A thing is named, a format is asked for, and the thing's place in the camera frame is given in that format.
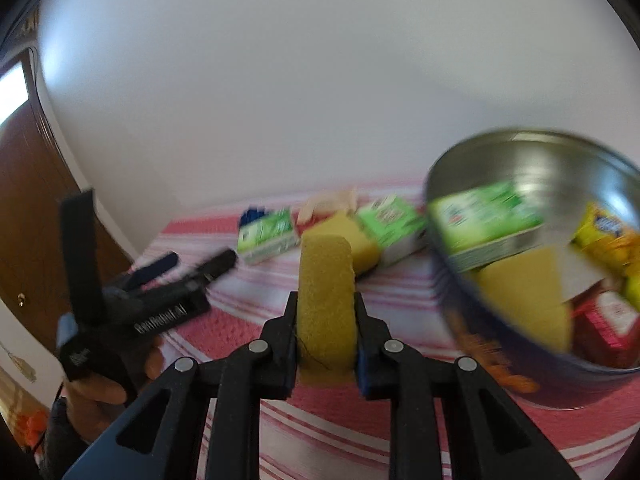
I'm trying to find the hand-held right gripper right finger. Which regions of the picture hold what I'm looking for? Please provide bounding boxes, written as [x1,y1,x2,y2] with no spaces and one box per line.
[352,290,581,480]

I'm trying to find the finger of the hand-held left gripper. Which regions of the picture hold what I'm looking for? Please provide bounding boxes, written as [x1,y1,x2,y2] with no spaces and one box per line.
[125,252,179,291]
[185,249,238,293]

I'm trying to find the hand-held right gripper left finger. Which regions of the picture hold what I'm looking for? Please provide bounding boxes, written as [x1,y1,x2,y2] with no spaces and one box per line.
[62,290,301,480]

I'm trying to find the yellow sponge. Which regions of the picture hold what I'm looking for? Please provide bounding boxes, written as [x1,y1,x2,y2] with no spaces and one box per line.
[297,234,357,386]
[472,247,573,356]
[305,211,383,278]

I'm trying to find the green tissue pack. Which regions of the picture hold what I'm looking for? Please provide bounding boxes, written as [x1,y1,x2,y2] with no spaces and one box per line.
[237,208,301,266]
[429,180,546,273]
[356,194,430,267]

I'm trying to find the dark blue round cookie tin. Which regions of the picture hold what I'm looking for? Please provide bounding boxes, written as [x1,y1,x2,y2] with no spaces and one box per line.
[422,129,640,408]

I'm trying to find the red snack packet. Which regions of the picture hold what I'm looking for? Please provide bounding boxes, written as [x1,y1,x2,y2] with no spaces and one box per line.
[570,280,640,368]

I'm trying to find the person's left forearm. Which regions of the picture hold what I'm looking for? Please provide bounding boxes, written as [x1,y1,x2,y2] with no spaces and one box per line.
[37,397,108,480]

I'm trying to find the person's left hand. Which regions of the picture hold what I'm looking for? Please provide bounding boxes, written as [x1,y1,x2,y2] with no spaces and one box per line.
[62,335,166,443]

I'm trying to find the red white striped blanket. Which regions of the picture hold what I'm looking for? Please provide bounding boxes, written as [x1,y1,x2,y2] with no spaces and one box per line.
[102,177,640,480]

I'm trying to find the brown wooden door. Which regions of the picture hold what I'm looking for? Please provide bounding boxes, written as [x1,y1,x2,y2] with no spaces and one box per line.
[0,45,136,391]

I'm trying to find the beige snack packet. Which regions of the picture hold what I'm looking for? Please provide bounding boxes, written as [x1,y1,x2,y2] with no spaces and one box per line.
[300,187,358,223]

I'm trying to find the orange plastic object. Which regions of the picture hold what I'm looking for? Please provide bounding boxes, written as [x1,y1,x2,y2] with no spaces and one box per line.
[12,407,48,448]

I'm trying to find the bright door window pane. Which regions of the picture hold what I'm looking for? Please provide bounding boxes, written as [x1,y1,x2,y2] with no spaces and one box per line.
[0,60,28,126]

